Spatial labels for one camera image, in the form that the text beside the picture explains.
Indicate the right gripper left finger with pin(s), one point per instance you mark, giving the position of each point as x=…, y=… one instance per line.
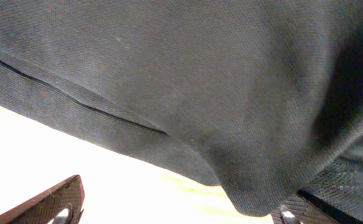
x=60, y=204

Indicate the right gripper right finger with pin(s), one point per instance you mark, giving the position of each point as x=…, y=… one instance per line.
x=297, y=209

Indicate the black t-shirt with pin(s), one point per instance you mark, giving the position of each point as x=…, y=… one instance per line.
x=261, y=97

